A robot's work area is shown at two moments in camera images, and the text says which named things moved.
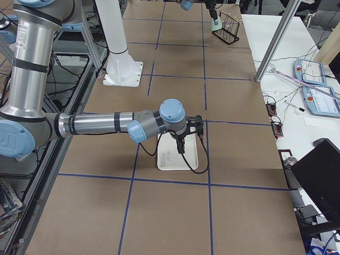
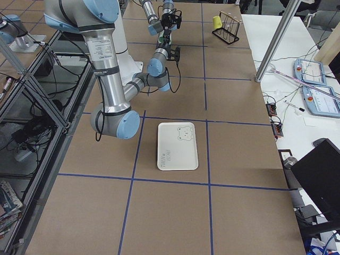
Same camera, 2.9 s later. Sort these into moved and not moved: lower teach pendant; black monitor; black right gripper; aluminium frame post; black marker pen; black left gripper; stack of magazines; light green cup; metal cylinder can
Moved: light green cup; black right gripper; black left gripper
Not moved: lower teach pendant; black marker pen; metal cylinder can; black monitor; aluminium frame post; stack of magazines
